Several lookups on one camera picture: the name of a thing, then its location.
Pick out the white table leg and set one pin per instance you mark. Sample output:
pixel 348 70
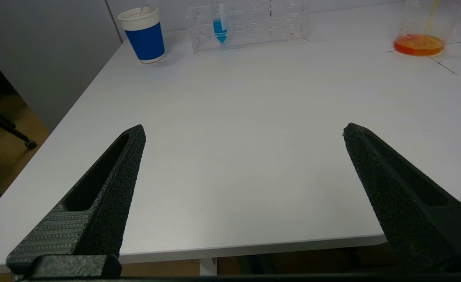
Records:
pixel 208 267

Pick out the test tube with blue pigment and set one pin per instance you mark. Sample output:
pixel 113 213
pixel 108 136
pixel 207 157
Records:
pixel 220 29

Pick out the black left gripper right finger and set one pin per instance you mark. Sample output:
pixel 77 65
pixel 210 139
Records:
pixel 406 203

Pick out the blue white paper cup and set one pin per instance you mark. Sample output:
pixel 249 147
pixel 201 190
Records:
pixel 146 39

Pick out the clear acrylic test tube rack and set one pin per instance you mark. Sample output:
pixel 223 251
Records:
pixel 254 27

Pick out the dark tripod stand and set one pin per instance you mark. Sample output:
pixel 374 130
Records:
pixel 3 125

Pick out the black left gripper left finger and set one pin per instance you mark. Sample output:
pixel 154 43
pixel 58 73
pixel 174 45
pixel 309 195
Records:
pixel 105 203

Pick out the clear glass beaker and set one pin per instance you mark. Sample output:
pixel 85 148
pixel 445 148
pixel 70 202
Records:
pixel 418 43

